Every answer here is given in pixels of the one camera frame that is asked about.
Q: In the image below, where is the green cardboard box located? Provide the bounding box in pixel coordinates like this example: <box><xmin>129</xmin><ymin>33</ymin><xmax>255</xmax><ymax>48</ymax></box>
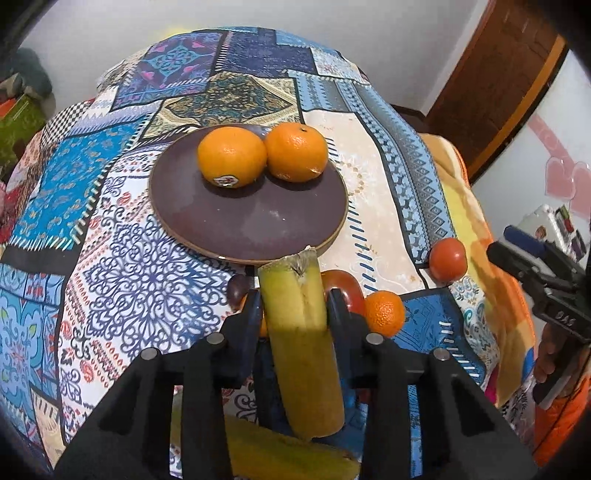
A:
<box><xmin>0</xmin><ymin>95</ymin><xmax>46</xmax><ymax>174</ymax></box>

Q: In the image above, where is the yellow sugarcane piece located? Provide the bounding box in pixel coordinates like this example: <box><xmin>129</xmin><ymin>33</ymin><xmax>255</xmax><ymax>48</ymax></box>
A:
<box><xmin>259</xmin><ymin>247</ymin><xmax>345</xmax><ymax>441</ymax></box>
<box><xmin>170</xmin><ymin>396</ymin><xmax>362</xmax><ymax>480</ymax></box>

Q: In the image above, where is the dark red tomato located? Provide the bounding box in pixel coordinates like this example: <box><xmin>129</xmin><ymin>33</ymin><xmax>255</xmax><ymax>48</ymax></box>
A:
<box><xmin>322</xmin><ymin>269</ymin><xmax>366</xmax><ymax>316</ymax></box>

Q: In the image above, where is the white sliding wardrobe door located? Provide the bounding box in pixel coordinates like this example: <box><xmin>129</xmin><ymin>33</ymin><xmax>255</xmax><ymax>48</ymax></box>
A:
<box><xmin>473</xmin><ymin>52</ymin><xmax>590</xmax><ymax>244</ymax></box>

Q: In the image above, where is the small mandarin orange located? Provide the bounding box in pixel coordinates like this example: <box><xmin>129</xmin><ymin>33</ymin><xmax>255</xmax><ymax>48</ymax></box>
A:
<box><xmin>365</xmin><ymin>290</ymin><xmax>406</xmax><ymax>338</ymax></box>
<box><xmin>236</xmin><ymin>293</ymin><xmax>269</xmax><ymax>338</ymax></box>

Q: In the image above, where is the brown wooden wardrobe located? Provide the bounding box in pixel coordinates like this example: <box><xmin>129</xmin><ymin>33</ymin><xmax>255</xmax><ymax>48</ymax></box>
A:
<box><xmin>427</xmin><ymin>1</ymin><xmax>568</xmax><ymax>182</ymax></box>

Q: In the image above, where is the dark purple round plate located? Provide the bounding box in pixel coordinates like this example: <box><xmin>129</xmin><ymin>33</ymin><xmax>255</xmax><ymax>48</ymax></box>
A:
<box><xmin>148</xmin><ymin>128</ymin><xmax>349</xmax><ymax>265</ymax></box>

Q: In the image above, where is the large orange with sticker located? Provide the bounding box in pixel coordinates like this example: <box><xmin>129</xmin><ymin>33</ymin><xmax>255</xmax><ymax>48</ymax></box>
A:
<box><xmin>197</xmin><ymin>126</ymin><xmax>267</xmax><ymax>189</ymax></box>

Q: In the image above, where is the orange yellow blanket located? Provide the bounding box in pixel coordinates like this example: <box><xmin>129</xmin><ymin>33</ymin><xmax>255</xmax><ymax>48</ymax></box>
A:
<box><xmin>421</xmin><ymin>134</ymin><xmax>590</xmax><ymax>467</ymax></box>

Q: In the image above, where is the grey plush pillow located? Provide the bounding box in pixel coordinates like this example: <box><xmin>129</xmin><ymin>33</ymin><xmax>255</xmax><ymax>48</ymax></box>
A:
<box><xmin>1</xmin><ymin>48</ymin><xmax>52</xmax><ymax>102</ymax></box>

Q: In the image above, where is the dark red jujube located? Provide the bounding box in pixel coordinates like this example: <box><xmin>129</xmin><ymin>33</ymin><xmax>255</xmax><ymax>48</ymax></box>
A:
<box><xmin>226</xmin><ymin>274</ymin><xmax>254</xmax><ymax>311</ymax></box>

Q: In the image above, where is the person right hand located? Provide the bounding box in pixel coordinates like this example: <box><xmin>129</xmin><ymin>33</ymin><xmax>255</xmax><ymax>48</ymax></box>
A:
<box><xmin>534</xmin><ymin>323</ymin><xmax>567</xmax><ymax>383</ymax></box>

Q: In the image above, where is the blue patchwork patterned cloth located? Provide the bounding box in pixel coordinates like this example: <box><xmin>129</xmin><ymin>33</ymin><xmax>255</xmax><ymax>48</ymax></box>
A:
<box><xmin>1</xmin><ymin>27</ymin><xmax>503</xmax><ymax>476</ymax></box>

